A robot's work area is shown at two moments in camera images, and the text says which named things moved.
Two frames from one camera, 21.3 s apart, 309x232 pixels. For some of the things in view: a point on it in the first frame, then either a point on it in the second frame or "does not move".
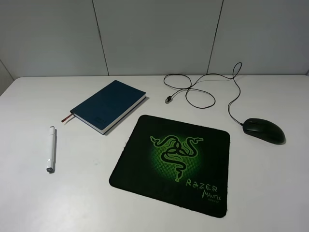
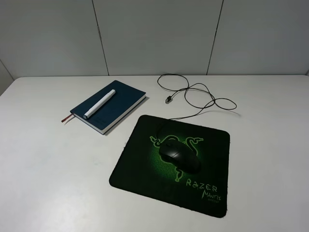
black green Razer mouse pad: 182,165 does not move
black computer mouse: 264,130 → 180,156
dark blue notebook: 104,109 does not move
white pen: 50,169 → 98,104
